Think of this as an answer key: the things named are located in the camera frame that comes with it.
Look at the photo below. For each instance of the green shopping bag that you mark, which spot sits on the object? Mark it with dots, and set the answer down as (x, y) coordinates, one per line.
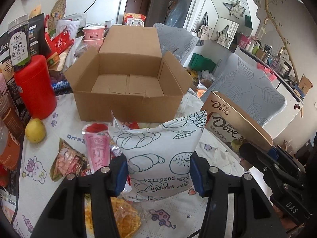
(200, 63)

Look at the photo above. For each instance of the woven straw mat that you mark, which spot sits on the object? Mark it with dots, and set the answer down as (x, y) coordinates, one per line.
(57, 13)

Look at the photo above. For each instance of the pink cone snack packet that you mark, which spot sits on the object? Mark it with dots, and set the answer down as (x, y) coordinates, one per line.
(97, 142)

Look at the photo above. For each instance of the white bread print snack bag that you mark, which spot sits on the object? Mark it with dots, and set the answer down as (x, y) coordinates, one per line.
(158, 159)

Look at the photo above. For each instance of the clear waffle snack packet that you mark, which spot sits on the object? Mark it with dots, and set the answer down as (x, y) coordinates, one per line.
(129, 216)

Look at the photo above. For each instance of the brown cardboard box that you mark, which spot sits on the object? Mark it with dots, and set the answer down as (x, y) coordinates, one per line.
(128, 78)

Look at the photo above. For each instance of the brown entrance door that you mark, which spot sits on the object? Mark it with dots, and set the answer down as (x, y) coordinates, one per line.
(140, 2)

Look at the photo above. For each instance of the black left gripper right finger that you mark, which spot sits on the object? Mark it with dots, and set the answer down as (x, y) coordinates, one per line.
(236, 206)

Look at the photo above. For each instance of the red plastic canister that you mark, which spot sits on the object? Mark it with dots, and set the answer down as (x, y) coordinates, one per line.
(34, 86)

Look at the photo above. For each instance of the white mini fridge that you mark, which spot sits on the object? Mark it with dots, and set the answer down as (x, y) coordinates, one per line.
(98, 11)

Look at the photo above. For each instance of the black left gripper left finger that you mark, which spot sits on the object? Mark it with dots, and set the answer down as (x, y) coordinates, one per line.
(64, 215)

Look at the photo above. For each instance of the large red snack bag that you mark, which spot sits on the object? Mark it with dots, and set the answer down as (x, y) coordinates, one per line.
(128, 126)

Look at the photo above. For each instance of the silver purple snack bag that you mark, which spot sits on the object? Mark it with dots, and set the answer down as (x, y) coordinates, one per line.
(114, 128)

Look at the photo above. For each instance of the gold Dove chocolate box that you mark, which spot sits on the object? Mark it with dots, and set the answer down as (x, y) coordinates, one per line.
(226, 119)

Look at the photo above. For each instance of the pink paper cups stack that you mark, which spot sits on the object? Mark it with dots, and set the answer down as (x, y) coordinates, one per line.
(94, 36)

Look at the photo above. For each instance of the grey leaf pattern chair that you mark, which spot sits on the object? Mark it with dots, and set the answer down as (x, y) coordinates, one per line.
(249, 88)

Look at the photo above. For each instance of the yellow lemon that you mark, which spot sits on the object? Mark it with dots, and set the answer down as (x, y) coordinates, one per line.
(35, 131)

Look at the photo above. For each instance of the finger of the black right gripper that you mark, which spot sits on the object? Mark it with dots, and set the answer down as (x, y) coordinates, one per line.
(289, 199)
(288, 169)

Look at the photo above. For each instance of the black snack pouch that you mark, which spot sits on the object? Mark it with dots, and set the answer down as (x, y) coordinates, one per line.
(38, 44)

